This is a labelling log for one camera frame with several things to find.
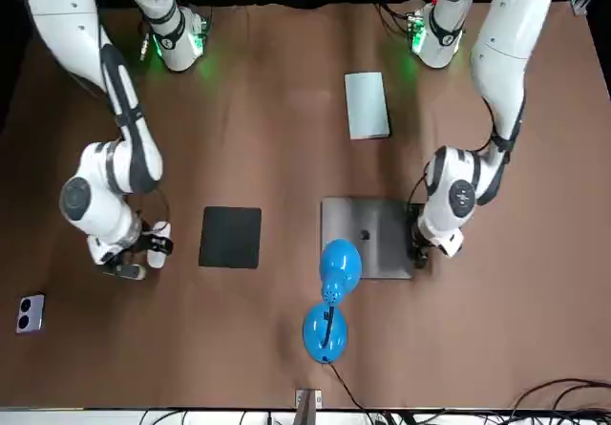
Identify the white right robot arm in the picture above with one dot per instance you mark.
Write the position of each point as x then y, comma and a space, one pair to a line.
62, 19

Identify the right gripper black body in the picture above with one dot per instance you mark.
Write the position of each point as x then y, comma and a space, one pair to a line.
149, 243

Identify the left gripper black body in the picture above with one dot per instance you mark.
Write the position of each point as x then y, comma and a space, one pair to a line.
417, 236

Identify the lilac box with black discs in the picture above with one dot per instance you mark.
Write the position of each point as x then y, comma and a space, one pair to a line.
35, 301

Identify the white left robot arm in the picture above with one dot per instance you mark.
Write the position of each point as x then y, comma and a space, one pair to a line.
501, 62

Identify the aluminium frame post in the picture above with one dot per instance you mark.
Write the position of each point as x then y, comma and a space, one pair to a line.
308, 408

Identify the black mouse pad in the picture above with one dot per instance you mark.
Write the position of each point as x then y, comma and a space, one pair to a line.
230, 238

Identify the blue desk lamp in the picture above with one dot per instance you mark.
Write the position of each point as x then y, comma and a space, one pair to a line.
340, 262

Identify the grey laptop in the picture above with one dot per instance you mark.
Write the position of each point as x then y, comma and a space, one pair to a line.
377, 224

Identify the silver flat tablet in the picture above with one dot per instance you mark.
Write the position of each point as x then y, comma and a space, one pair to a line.
366, 105

